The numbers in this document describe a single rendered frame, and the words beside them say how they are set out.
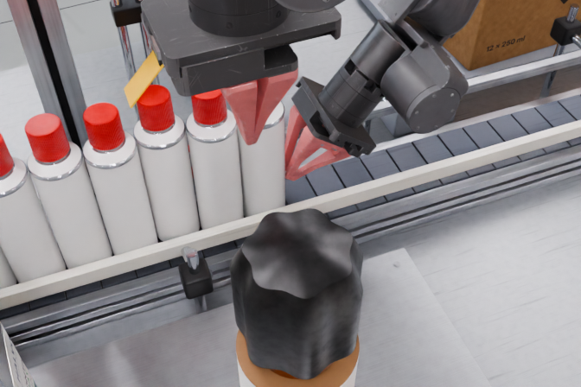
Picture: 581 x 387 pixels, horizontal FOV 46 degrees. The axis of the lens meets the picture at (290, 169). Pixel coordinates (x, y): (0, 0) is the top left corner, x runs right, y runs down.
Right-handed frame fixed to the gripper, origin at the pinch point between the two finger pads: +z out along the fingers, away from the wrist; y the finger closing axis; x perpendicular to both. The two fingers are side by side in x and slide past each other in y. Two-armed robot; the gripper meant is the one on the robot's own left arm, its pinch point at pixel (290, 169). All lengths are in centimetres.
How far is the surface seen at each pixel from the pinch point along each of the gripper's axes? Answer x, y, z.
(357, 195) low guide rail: 6.7, 4.6, -2.2
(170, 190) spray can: -13.6, 2.1, 5.7
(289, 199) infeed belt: 3.4, -0.3, 4.3
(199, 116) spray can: -15.8, 1.7, -3.5
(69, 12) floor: 44, -196, 82
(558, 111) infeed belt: 34.8, -2.0, -21.2
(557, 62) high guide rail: 28.0, -2.9, -26.2
